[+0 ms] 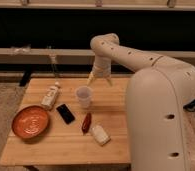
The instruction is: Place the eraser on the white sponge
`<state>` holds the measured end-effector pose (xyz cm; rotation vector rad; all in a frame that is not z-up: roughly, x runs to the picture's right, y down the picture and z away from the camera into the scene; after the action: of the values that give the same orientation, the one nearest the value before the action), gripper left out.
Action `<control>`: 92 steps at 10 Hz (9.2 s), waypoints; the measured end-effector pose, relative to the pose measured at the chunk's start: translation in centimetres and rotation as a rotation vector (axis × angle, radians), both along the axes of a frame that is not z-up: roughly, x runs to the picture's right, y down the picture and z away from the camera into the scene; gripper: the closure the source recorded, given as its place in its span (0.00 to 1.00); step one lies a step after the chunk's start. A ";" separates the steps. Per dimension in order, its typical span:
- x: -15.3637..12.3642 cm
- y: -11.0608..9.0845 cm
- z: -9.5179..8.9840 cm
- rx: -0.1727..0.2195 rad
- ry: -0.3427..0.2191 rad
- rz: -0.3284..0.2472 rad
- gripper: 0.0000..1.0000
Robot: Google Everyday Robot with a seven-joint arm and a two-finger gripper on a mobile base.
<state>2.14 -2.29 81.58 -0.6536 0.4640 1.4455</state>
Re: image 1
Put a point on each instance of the orange bowl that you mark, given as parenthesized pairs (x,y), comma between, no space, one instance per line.
(30,122)

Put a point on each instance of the long wooden bench rail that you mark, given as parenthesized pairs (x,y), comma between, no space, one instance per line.
(68,56)

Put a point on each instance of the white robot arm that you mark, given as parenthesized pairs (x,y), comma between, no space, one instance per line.
(156,94)

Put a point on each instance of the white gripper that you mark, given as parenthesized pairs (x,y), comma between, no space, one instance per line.
(101,68)

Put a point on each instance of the black eraser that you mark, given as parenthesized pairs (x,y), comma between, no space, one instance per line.
(65,113)

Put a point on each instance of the blue device on floor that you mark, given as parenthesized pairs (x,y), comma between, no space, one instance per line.
(194,106)

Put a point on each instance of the white bottle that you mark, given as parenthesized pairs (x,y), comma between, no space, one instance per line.
(51,96)

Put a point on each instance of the wooden table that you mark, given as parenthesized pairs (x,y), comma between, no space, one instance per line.
(64,144)

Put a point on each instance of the translucent plastic cup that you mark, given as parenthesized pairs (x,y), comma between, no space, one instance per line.
(84,96)

